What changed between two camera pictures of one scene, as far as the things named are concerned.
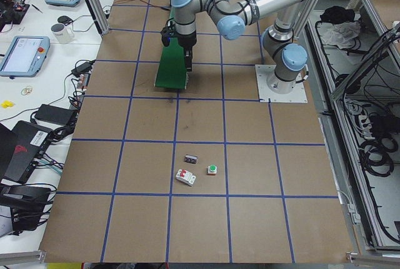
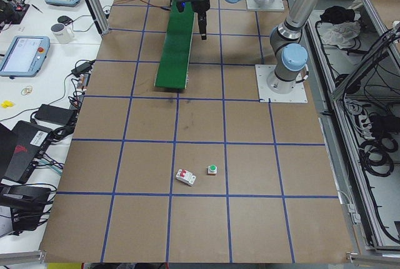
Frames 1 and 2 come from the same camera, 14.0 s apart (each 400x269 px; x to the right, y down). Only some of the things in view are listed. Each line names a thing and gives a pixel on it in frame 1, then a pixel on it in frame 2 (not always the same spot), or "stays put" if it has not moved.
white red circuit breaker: (185, 176) stays put
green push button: (211, 170) stays put
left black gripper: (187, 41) → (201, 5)
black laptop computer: (20, 148) stays put
